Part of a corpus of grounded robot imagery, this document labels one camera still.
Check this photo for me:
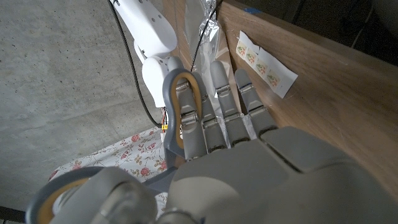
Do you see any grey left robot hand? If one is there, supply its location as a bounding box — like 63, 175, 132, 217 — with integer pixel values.
49, 56, 398, 224

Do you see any white label strip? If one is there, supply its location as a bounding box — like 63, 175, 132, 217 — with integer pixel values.
234, 30, 299, 100

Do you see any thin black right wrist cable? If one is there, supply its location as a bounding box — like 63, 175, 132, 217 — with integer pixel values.
190, 0, 224, 73

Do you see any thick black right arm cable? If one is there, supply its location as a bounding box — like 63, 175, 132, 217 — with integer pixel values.
106, 0, 163, 129

